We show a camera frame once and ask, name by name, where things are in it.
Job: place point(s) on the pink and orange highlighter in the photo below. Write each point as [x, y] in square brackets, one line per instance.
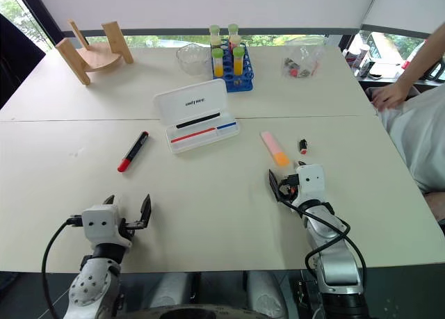
[274, 148]

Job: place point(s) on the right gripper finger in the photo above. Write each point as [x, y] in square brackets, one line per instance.
[274, 183]
[300, 164]

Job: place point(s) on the black marker with red cap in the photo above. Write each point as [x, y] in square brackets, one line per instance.
[133, 151]

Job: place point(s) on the person in white clothing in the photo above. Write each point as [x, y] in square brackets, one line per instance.
[417, 138]

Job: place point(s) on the bare person forearm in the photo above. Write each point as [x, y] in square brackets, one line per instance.
[424, 55]

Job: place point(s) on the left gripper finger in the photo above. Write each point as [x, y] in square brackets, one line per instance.
[146, 211]
[110, 200]

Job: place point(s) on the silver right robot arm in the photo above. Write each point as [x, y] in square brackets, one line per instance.
[335, 267]

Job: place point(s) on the black pen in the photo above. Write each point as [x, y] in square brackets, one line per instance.
[198, 120]

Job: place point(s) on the white open pencil case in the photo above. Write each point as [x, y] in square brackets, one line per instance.
[194, 117]

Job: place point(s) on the bare person hand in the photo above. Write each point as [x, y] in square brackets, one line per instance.
[389, 96]

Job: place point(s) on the clear glass bowl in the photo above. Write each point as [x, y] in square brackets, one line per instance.
[193, 60]

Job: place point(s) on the blue test tube rack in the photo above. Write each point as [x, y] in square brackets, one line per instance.
[240, 81]

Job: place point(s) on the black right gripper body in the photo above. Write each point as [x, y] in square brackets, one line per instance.
[288, 188]

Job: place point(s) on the wooden curved stand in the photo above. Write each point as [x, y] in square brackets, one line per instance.
[97, 56]

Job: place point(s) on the clear plastic bag of parts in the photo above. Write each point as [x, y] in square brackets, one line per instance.
[300, 65]

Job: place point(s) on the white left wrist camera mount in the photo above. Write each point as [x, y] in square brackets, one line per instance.
[101, 221]

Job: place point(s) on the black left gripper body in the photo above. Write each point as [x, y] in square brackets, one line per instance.
[128, 228]

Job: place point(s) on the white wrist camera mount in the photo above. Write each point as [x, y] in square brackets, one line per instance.
[101, 221]
[311, 183]

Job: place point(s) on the black chair back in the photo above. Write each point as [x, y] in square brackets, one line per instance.
[17, 62]

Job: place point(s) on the green-capped tube with orange liquid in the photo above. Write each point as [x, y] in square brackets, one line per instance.
[238, 62]
[218, 63]

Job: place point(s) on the tan-capped test tube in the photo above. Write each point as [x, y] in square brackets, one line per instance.
[235, 41]

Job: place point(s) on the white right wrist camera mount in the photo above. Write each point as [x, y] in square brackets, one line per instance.
[311, 183]

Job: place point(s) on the small black and red sharpener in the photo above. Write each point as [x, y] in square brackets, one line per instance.
[303, 146]

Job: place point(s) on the dark rounded shape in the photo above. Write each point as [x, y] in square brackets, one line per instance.
[215, 312]

